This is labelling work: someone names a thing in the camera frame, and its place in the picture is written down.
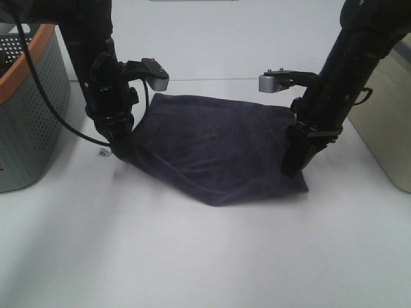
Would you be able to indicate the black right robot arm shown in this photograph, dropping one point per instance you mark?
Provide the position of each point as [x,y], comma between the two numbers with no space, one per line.
[369,30]

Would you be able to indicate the grey perforated basket orange rim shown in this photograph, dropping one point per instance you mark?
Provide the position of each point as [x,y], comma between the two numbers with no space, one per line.
[29,131]

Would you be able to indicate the white towel label tag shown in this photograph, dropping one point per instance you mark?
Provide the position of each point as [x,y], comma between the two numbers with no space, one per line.
[103,152]

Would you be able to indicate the dark navy blue towel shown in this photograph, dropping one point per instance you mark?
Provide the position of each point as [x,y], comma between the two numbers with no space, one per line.
[216,151]

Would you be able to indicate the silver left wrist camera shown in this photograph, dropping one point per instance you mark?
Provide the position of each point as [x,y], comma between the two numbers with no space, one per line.
[147,69]

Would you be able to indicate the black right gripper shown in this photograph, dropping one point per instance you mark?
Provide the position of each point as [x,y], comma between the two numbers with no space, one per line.
[305,140]

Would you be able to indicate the beige bin grey rim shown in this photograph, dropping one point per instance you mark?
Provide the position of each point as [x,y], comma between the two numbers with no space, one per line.
[383,121]

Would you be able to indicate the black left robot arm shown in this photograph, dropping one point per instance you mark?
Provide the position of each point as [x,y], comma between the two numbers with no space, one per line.
[86,28]

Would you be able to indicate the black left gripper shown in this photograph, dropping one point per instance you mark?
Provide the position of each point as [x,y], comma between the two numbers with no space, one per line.
[115,127]

